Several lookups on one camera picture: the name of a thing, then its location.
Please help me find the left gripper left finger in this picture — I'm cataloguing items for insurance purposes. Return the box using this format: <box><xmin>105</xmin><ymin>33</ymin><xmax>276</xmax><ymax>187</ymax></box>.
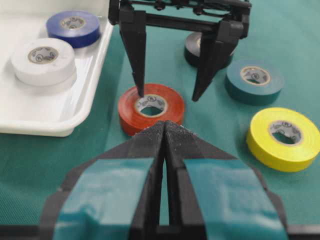
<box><xmin>39</xmin><ymin>121</ymin><xmax>165</xmax><ymax>240</ymax></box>

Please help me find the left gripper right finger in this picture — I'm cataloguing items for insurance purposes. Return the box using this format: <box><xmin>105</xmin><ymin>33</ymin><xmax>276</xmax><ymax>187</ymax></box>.
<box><xmin>164</xmin><ymin>121</ymin><xmax>288</xmax><ymax>240</ymax></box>

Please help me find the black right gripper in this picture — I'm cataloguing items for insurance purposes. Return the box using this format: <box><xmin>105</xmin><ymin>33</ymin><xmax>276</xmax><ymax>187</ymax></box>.
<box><xmin>108</xmin><ymin>0</ymin><xmax>252</xmax><ymax>102</ymax></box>

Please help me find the black tape roll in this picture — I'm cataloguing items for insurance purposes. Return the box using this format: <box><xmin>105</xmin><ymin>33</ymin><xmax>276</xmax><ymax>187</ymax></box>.
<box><xmin>184</xmin><ymin>32</ymin><xmax>237</xmax><ymax>70</ymax></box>

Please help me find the red tape roll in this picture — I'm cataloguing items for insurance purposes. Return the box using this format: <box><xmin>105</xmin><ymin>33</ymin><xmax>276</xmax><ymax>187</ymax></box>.
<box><xmin>118</xmin><ymin>83</ymin><xmax>185</xmax><ymax>136</ymax></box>

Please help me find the blue tape roll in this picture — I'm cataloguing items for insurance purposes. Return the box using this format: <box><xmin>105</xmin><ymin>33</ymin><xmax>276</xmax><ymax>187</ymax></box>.
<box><xmin>46</xmin><ymin>10</ymin><xmax>101</xmax><ymax>49</ymax></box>

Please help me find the white tape roll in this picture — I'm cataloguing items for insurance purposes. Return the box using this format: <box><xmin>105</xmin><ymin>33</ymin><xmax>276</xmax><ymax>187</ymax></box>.
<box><xmin>11</xmin><ymin>37</ymin><xmax>76</xmax><ymax>87</ymax></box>

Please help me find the yellow tape roll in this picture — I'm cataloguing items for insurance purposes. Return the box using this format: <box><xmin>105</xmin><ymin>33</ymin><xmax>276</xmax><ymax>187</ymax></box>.
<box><xmin>246</xmin><ymin>107</ymin><xmax>320</xmax><ymax>172</ymax></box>

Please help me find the teal tape roll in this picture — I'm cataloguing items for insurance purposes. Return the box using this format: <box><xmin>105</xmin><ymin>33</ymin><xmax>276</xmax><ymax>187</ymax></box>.
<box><xmin>225</xmin><ymin>58</ymin><xmax>285</xmax><ymax>106</ymax></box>

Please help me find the white plastic tray case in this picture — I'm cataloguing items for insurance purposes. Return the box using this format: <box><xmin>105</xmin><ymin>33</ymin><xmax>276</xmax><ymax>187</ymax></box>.
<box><xmin>0</xmin><ymin>0</ymin><xmax>113</xmax><ymax>137</ymax></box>

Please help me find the green table cloth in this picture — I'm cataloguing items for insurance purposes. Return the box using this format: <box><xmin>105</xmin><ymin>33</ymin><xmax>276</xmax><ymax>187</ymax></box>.
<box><xmin>0</xmin><ymin>0</ymin><xmax>320</xmax><ymax>225</ymax></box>

